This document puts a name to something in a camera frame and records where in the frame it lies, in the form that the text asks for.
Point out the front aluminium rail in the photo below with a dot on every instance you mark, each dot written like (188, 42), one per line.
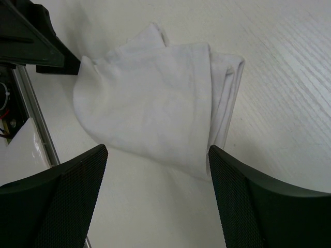
(33, 110)

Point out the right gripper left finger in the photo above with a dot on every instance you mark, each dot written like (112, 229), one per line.
(53, 208)

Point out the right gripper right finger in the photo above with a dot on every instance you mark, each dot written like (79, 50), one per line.
(257, 210)

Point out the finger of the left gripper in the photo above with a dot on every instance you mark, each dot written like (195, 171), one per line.
(22, 43)
(40, 18)

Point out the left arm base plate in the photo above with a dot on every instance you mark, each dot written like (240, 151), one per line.
(13, 111)

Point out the white front cover board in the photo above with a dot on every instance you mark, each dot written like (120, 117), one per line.
(24, 156)

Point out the white fabric skirt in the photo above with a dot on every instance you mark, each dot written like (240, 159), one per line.
(167, 103)

